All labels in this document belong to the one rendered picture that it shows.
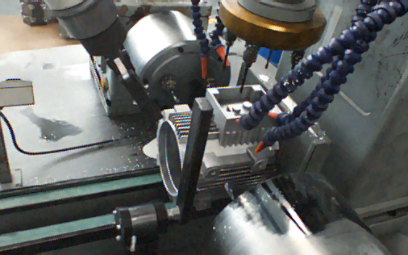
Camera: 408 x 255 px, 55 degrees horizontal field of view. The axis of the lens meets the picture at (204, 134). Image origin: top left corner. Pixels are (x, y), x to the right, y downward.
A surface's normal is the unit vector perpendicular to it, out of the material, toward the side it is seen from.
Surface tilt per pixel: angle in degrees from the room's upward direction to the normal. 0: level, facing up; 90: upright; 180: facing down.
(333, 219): 2
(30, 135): 0
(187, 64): 90
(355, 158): 90
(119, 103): 90
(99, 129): 0
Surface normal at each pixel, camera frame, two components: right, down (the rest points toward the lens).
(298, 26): 0.16, -0.77
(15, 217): 0.37, 0.63
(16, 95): 0.40, 0.06
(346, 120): -0.91, 0.12
